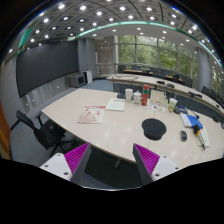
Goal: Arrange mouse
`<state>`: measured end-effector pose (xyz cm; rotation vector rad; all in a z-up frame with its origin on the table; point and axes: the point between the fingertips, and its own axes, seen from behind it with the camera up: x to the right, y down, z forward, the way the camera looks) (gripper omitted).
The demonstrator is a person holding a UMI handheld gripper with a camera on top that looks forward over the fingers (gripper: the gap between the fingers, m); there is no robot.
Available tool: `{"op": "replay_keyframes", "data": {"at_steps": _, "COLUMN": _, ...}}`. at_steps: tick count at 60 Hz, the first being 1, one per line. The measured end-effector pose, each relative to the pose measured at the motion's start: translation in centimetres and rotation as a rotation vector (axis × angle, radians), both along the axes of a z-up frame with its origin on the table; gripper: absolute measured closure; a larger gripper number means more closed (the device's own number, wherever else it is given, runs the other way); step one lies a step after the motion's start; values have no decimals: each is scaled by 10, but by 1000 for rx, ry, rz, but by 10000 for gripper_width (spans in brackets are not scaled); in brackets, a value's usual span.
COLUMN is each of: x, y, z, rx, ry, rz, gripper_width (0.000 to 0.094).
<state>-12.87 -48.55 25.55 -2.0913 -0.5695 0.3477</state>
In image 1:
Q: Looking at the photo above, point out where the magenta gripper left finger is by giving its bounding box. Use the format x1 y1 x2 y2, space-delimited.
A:
41 143 91 184

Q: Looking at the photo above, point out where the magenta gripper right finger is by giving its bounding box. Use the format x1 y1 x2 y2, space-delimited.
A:
133 143 180 185

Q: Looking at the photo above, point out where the black round mouse pad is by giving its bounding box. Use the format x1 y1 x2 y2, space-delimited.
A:
142 118 166 141

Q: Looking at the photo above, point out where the dark grey computer mouse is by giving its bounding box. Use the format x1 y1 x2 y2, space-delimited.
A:
180 130 187 141

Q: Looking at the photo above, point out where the black office chair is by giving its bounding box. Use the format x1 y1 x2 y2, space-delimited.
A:
16 110 66 156

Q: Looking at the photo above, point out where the red cover magazine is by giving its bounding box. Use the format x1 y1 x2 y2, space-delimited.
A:
78 105 105 124

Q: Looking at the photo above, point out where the white remote keypad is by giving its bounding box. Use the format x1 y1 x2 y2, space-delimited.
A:
180 113 192 128

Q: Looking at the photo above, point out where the black yellow handheld tool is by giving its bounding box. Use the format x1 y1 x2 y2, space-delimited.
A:
192 124 205 150

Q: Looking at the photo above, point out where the blue folder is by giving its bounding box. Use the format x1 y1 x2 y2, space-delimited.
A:
185 115 203 128

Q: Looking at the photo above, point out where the grey tape dispenser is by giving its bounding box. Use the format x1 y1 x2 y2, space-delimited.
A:
174 106 188 114

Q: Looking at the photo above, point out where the green paper cup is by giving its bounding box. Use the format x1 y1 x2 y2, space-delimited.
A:
168 98 178 112

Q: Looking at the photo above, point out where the white paper bag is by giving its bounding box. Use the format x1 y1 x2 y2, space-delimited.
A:
150 89 168 107

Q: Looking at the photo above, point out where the white closed book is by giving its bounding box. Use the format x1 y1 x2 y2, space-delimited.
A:
106 98 125 111

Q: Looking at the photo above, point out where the white lidded jar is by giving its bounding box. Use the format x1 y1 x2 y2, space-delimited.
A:
133 91 142 104

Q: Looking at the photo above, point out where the red thermos bottle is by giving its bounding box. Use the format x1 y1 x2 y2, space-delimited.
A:
141 84 150 106

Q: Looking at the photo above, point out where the white paper cup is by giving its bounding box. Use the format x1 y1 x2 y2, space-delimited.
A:
125 88 133 102

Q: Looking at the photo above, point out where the grey box cabinet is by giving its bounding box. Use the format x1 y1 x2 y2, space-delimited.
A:
69 75 85 88

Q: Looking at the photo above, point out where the white air purifier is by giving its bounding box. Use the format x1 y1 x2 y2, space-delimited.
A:
83 70 93 84

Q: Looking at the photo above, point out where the large black wall screen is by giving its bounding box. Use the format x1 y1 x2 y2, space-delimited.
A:
16 42 79 97

